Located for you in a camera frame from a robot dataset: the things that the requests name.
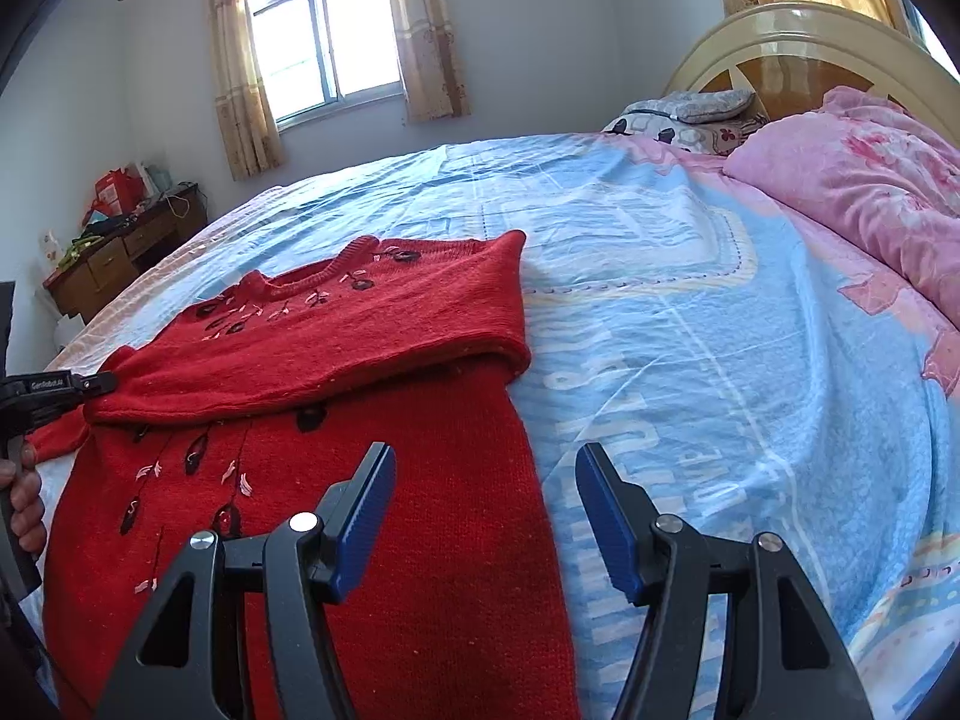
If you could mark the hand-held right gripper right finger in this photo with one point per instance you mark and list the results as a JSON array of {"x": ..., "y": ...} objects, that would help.
[{"x": 607, "y": 517}]

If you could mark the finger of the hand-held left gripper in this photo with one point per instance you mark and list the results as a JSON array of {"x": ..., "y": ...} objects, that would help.
[{"x": 99, "y": 383}]

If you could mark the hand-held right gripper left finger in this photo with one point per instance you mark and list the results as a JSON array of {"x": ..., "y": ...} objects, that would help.
[{"x": 367, "y": 517}]

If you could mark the red knitted sweater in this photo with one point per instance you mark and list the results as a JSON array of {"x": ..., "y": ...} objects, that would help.
[{"x": 412, "y": 600}]

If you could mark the person's left hand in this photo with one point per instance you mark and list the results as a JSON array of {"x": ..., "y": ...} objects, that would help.
[{"x": 28, "y": 502}]

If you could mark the brown wooden desk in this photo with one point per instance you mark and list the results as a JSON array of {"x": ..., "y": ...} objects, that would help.
[{"x": 112, "y": 259}]

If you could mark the green cloth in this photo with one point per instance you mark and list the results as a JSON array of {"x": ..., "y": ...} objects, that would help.
[{"x": 81, "y": 249}]

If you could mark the red bag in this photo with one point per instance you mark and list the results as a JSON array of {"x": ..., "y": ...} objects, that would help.
[{"x": 112, "y": 191}]

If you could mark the blue printed bed sheet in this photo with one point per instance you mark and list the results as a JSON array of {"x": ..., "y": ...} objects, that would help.
[{"x": 675, "y": 315}]

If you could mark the beige patterned curtain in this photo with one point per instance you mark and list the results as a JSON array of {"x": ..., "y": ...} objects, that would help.
[
  {"x": 240, "y": 90},
  {"x": 427, "y": 37}
]

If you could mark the white floral pillow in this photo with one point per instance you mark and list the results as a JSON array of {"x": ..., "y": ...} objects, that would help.
[{"x": 712, "y": 139}]

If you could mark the white framed window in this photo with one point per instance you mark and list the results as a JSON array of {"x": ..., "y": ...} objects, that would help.
[{"x": 322, "y": 37}]

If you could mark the pink floral pillow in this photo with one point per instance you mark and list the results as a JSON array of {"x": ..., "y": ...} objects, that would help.
[{"x": 862, "y": 187}]

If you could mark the grey patterned pillow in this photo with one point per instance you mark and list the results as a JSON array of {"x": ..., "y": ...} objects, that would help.
[{"x": 697, "y": 105}]

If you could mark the cream wooden headboard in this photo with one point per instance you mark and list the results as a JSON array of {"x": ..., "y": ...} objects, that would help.
[{"x": 787, "y": 34}]

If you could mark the dark framed window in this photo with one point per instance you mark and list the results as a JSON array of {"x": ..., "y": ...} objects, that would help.
[{"x": 916, "y": 19}]

